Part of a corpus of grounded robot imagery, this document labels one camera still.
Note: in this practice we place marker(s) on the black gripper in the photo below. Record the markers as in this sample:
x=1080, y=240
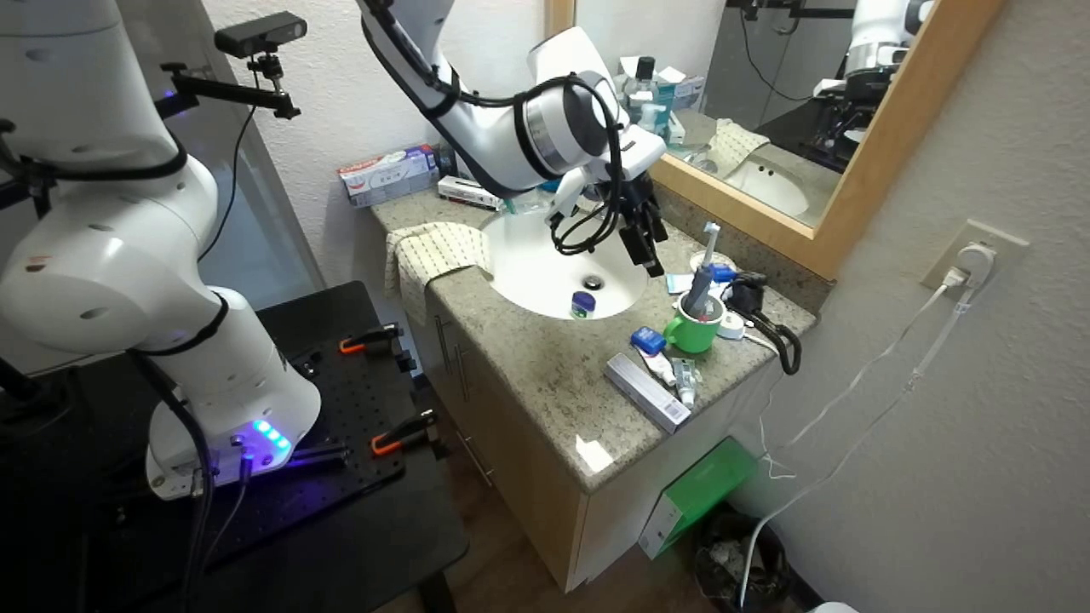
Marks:
x=640, y=210

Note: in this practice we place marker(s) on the blue white electric toothbrush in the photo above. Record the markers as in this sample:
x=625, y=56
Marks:
x=700, y=295

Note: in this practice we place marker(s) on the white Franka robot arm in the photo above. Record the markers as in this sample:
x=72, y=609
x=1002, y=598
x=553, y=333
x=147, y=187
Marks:
x=103, y=261

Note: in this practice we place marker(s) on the green mug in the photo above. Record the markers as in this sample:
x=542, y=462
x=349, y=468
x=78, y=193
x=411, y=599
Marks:
x=690, y=338

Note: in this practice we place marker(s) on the small blue container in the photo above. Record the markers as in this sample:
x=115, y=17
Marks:
x=716, y=274

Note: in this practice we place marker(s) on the small blue cap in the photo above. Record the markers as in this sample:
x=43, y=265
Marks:
x=584, y=305

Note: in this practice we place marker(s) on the white round dish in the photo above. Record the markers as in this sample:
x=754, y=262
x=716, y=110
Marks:
x=732, y=261

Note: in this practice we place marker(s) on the blue white floss case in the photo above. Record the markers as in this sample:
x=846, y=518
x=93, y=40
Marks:
x=650, y=338

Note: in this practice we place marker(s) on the small white tube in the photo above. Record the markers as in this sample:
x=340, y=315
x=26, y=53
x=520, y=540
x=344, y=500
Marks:
x=735, y=323

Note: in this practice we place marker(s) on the white sink basin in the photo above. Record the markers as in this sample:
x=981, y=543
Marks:
x=532, y=283

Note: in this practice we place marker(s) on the white toothpaste tube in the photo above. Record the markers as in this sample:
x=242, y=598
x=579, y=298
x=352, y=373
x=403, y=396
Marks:
x=684, y=374

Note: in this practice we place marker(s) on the long white toothpaste box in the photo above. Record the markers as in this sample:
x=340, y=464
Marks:
x=640, y=392

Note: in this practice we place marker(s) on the small white carton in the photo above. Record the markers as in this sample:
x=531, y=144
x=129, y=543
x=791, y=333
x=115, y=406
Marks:
x=464, y=193

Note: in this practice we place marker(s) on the beige striped towel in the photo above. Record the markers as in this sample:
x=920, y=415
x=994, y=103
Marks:
x=431, y=252

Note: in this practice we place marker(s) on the green white box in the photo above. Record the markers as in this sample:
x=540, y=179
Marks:
x=709, y=480

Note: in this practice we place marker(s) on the wooden vanity cabinet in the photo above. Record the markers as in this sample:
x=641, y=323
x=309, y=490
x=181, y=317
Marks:
x=514, y=464

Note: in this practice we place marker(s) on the tissue pack box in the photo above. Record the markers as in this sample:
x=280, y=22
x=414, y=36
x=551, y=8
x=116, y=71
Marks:
x=385, y=176

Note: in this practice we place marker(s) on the wood framed mirror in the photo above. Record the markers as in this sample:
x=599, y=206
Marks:
x=896, y=122

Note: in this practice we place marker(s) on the orange black clamp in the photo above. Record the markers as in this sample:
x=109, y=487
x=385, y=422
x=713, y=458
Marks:
x=369, y=338
x=403, y=432

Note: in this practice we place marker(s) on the black trash bin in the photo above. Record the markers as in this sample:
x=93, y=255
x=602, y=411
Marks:
x=726, y=565

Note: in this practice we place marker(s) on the black robot table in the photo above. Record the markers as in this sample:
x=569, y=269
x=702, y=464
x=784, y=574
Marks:
x=363, y=531

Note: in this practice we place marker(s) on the white wall outlet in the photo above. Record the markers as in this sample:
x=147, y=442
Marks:
x=1007, y=243

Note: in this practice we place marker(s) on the black exterior camera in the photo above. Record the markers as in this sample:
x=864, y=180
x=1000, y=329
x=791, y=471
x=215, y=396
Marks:
x=261, y=30

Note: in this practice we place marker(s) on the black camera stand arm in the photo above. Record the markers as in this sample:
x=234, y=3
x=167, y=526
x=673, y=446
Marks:
x=226, y=88

